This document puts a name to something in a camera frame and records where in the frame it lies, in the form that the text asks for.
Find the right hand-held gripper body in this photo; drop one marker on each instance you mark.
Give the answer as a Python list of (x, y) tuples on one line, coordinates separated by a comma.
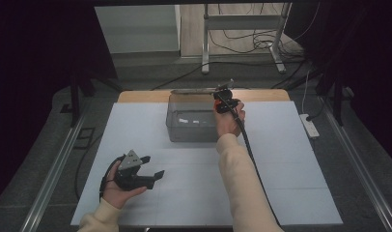
[(226, 96)]

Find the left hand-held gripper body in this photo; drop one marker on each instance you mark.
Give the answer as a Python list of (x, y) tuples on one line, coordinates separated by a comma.
[(128, 179)]

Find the grey transparent storage box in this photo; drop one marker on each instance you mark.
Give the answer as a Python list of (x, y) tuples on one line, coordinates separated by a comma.
[(187, 130)]

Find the person's left hand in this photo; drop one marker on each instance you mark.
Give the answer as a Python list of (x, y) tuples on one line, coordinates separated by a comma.
[(118, 196)]

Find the person's right hand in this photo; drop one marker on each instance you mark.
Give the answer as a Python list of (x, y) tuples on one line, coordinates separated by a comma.
[(226, 124)]

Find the black stand leg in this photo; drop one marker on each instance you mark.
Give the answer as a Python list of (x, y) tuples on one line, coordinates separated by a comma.
[(338, 100), (75, 100)]

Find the white power strip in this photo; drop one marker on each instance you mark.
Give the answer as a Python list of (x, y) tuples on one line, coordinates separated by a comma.
[(311, 130)]

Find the white table cover board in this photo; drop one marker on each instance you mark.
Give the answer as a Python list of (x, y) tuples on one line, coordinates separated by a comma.
[(300, 180)]

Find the white cabinet panel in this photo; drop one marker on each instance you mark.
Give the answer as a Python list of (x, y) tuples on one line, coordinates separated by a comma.
[(136, 29)]

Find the dark curtain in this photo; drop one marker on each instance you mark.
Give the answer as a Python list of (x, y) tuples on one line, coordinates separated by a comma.
[(371, 64), (33, 64)]

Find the black rectangular floor frame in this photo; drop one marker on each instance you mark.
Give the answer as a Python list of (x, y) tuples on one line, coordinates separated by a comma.
[(88, 130)]

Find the aluminium floor rail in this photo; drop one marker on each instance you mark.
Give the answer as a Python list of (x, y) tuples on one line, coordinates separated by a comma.
[(361, 167), (52, 174)]

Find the grey metal stand frame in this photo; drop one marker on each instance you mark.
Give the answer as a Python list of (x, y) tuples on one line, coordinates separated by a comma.
[(242, 22)]

